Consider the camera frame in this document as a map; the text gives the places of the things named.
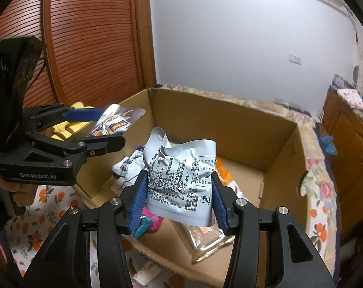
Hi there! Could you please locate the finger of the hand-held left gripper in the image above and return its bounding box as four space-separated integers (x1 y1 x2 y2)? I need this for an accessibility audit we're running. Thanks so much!
22 103 103 133
28 132 126 164

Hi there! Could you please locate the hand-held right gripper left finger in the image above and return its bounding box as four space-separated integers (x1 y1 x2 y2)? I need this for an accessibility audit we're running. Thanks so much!
21 169 149 288

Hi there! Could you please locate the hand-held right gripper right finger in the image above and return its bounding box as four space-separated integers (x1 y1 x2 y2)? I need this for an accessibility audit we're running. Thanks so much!
211 172 339 288

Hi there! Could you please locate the clear orange-label snack packet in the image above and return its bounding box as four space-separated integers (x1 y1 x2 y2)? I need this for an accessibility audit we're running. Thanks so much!
90 103 146 138

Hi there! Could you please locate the white long snack packet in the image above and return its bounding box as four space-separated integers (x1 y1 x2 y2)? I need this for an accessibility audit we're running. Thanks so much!
112 146 146 187

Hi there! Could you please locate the silver snack packet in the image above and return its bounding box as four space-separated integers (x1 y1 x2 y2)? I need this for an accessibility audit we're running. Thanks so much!
142 127 217 227

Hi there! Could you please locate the brown cardboard box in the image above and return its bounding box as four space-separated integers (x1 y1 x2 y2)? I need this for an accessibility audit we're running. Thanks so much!
72 88 309 288

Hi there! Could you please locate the person's left hand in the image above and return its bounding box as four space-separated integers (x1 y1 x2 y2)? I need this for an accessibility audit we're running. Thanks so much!
0 171 39 216

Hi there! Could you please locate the yellow plush pillow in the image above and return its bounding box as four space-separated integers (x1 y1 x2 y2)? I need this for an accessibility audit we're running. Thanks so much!
46 102 96 140

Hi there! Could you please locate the pink snack wrapper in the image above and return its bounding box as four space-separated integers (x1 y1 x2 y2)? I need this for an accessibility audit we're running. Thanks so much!
145 207 164 232

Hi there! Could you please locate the teal snack wrapper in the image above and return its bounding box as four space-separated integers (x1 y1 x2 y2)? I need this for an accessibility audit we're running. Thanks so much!
133 216 154 240

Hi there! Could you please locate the orange snack packet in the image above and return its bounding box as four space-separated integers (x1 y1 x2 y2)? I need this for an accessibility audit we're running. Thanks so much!
214 157 240 193

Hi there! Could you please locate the clear brown-filled snack packet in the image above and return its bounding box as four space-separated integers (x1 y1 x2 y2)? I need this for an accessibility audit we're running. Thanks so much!
181 216 236 265

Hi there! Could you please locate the pale snack packet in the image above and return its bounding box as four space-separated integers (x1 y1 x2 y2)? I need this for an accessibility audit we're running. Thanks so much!
130 260 170 288

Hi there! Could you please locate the brown slatted wardrobe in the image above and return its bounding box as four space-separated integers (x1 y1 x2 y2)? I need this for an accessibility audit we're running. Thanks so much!
0 0 157 109

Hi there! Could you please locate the orange-print bed sheet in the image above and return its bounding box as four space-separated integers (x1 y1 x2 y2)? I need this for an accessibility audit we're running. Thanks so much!
1 183 341 288

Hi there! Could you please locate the blue cloth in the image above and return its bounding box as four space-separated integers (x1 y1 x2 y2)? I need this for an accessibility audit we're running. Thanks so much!
317 131 339 156

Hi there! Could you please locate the wooden dresser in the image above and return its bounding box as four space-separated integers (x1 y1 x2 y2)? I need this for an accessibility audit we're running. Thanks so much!
321 86 363 235

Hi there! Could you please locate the folded pink white cloth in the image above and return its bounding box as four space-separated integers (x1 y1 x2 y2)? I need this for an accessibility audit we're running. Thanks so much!
338 88 363 111

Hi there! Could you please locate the purple box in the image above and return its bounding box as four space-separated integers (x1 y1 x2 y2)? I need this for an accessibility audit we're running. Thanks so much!
332 74 352 88

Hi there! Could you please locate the black cable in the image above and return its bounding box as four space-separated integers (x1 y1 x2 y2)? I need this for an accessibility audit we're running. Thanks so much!
28 52 50 88

